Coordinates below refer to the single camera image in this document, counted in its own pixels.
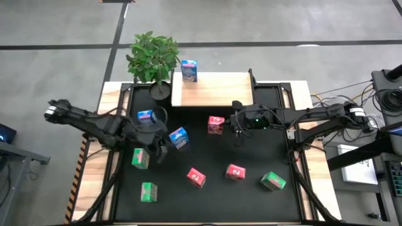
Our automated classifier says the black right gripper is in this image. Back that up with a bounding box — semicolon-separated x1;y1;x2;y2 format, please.
221;100;274;139

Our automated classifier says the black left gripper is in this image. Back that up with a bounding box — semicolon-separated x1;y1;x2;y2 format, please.
143;121;177;164

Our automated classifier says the blue Rice Krispies box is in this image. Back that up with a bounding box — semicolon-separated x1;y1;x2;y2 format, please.
137;109;157;124
181;59;198;83
168;126;190;150

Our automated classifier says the red Froot Loops box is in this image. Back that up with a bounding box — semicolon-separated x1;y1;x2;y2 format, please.
186;167;207;189
207;116;225;136
225;163;246;181

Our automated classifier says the green Apple Jacks box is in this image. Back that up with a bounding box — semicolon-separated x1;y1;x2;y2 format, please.
140;182;158;203
131;148;151;170
260;171;287;191

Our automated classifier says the black table mat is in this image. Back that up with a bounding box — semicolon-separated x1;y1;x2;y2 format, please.
114;83;302;222

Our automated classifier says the green plant in black pot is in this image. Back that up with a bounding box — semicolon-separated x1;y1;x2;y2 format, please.
125;30;182;101

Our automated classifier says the yellow black hazard tape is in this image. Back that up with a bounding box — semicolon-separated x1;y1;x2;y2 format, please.
64;134;89;224

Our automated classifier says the black slanted beam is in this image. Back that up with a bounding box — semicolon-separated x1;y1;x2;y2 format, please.
326;131;402;172

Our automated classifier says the white box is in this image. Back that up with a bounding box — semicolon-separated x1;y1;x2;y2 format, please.
337;144;379;185

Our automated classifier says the grey side desk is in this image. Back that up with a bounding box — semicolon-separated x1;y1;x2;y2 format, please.
0;141;51;226

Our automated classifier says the dark monitor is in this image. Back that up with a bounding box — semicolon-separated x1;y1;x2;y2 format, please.
0;123;17;144

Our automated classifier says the teal key control panel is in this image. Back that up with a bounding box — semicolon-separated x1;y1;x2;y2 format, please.
384;160;402;198

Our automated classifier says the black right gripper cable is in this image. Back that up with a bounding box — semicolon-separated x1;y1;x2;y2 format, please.
234;108;252;139

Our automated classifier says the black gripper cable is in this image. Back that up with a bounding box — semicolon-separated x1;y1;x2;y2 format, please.
152;106;169;125
234;108;252;139

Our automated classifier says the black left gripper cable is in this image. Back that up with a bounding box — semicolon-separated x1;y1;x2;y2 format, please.
152;106;169;125

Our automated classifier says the coiled black cable bundle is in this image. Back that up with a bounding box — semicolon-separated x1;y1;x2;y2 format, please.
375;89;402;114

